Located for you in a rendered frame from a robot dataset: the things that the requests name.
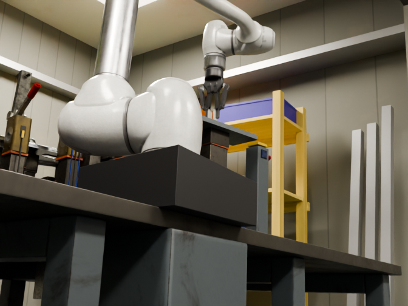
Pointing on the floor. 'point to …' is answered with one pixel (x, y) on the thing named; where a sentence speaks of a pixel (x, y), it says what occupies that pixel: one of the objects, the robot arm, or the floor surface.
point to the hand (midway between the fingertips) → (212, 118)
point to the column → (172, 269)
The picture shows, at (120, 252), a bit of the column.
